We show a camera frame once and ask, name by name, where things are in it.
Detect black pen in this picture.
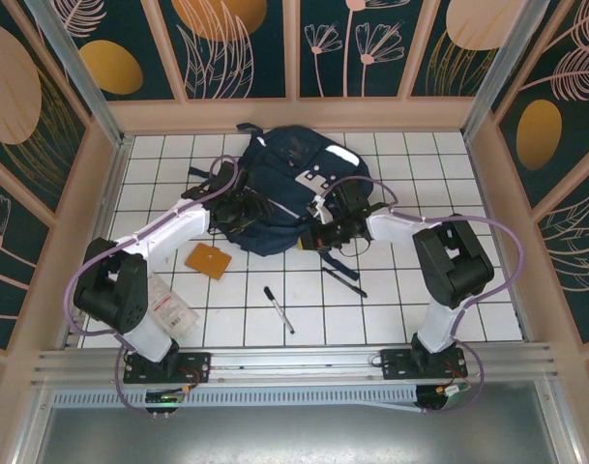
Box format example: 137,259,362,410
321,267,368,299

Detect brown leather card holder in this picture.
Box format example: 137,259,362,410
185,243,232,280

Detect white marker with black cap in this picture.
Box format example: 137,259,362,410
263,285,296,334

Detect navy blue backpack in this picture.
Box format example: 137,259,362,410
187,122,372,281

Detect clear packet with red label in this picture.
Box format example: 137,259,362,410
147,272,202,340

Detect brushed metal sheet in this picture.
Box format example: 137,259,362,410
30,405,574,464

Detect small green-lit circuit board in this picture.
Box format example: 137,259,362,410
416,384,473,416
143,384,201,418

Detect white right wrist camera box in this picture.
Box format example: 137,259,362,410
307,195,333,224

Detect long aluminium mounting rail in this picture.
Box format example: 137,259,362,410
31,341,564,388

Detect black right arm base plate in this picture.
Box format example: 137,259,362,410
379,347,469,383

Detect wall panel with pink flowers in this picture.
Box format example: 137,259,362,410
297,0,419,101

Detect wall panel, orange circle, leaves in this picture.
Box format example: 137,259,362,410
156,0,290,102

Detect grey slotted cable duct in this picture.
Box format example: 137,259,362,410
51,385,424,413

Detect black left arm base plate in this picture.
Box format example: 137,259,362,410
123,351,213,386

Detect wall panel with yellow oval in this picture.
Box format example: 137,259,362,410
32,0,187,102

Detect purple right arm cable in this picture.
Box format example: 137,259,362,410
322,176,525,416

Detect wall panel, pale circle, stems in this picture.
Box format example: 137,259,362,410
407,0,535,99

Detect aluminium corner post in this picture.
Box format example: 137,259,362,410
24,0,134,149
459,0,543,142

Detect wall panel, single pink flower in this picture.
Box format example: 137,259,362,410
0,166,56,352

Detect wall panel with fern lines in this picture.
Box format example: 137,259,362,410
535,181,589,347

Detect wall panel, large pale circle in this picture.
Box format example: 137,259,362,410
0,0,93,217

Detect wall panel, yellow oval, ferns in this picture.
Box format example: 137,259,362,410
489,0,589,212

